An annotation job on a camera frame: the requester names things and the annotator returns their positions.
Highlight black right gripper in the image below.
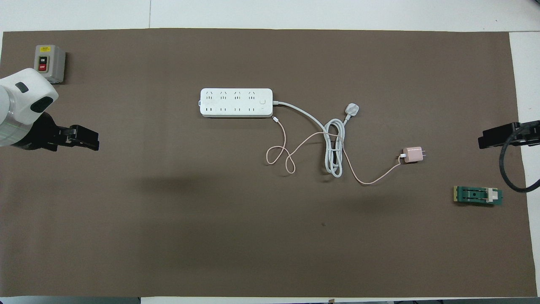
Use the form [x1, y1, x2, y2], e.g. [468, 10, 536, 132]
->
[478, 121, 540, 149]

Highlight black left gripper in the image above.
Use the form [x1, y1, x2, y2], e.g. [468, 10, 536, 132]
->
[21, 112, 100, 152]

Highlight pink charger adapter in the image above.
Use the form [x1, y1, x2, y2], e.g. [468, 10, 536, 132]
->
[402, 146, 427, 164]

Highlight pink charging cable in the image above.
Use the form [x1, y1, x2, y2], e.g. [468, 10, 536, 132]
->
[266, 116, 406, 185]

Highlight white power strip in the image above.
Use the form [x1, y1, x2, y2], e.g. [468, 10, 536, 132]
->
[199, 88, 274, 118]

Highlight brown table mat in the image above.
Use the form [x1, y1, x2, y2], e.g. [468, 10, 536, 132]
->
[0, 28, 538, 298]

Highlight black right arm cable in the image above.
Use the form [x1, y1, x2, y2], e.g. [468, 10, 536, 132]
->
[499, 126, 540, 193]

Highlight green knife switch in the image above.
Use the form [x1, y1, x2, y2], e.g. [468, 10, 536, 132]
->
[453, 186, 504, 207]

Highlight grey on-off switch box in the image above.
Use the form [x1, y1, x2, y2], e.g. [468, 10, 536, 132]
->
[33, 45, 66, 84]

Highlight white power cord with plug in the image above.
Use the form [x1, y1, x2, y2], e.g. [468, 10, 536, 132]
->
[272, 100, 360, 178]

